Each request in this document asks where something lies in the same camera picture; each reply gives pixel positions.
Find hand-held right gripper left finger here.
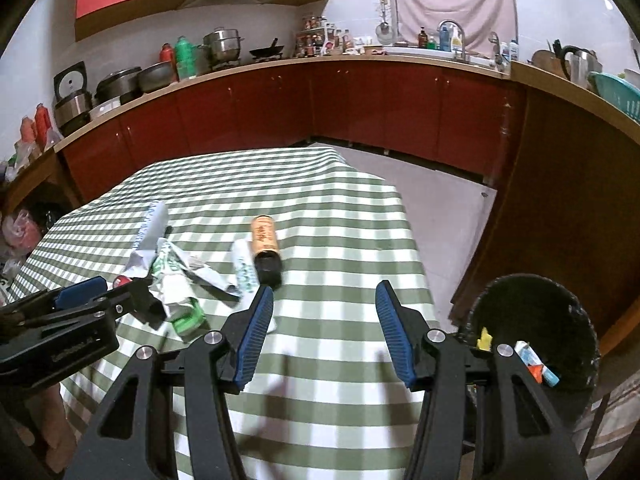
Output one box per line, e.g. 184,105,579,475
64,285,275,480

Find tall chrome faucet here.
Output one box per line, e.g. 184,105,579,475
437,20,468,61

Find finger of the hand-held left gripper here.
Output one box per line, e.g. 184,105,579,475
20,279,167,333
0,276,109,328

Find wooden cutting board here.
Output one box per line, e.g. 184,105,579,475
531,49,563,76

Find black trash bin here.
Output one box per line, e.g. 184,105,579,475
462,273,601,396

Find pink curtain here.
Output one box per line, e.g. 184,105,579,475
392,0,518,58

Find pink plastic bag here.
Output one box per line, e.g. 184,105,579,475
2,208,41,251

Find hanging wire strainer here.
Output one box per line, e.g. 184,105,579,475
375,5,396,46

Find dark metal bowl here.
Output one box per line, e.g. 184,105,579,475
137,61,176,93

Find gas stove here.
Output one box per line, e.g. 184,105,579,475
207,57,288,69

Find green thermos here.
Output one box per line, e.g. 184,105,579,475
174,36,198,81

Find steel kettle black handle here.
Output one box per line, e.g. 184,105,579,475
560,45,602,86

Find wooden bar counter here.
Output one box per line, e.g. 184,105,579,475
450,60,640,356

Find white green wrapper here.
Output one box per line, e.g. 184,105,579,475
150,239,242,306

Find brown bottle black cap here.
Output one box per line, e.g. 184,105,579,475
250,215,284,291

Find spice rack with bottles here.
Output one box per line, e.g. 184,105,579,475
294,15,336,58

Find discarded packets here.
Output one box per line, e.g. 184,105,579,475
231,239,279,333

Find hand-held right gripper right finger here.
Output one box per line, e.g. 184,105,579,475
375,280,590,480

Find orange plastic bottle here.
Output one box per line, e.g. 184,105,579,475
34,103,53,148
20,116,38,153

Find black wok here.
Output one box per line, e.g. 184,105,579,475
249,37,286,60

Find white teal tube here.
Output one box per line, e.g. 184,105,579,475
514,341,561,387

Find steel steamer pot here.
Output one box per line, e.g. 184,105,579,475
199,27,246,66

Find red base cabinets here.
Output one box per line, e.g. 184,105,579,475
60,57,526,201

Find black cooking pot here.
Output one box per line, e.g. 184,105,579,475
95,66,143,106

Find striped beige cloth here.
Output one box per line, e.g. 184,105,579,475
572,360,640,480

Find steel rice cooker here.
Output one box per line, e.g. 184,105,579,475
52,61,93,128

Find teal plastic basket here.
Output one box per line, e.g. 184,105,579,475
587,71,640,123

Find person's left hand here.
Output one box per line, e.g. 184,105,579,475
40,382,77,448

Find green white checked tablecloth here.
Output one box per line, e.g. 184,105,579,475
7,145,441,480

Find white grey tube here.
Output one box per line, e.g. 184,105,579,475
124,201,169,281

